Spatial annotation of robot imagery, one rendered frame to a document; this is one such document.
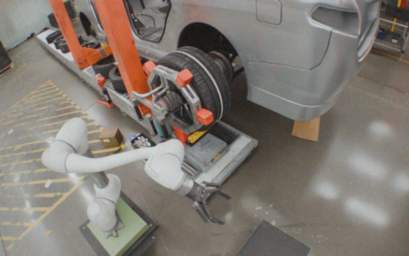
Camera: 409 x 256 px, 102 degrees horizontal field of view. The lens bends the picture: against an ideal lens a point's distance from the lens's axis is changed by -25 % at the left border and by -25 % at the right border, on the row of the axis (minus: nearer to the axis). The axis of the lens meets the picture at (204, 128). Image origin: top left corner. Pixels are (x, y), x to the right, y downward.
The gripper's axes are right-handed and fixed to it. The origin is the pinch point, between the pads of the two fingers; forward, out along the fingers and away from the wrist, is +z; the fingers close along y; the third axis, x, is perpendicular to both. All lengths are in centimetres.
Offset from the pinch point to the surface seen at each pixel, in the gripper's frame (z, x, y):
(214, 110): -19, 14, 69
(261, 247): 51, 26, 4
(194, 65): -48, 1, 78
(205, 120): -21, 15, 57
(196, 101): -33, 12, 63
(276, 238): 57, 20, 11
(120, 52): -103, 38, 87
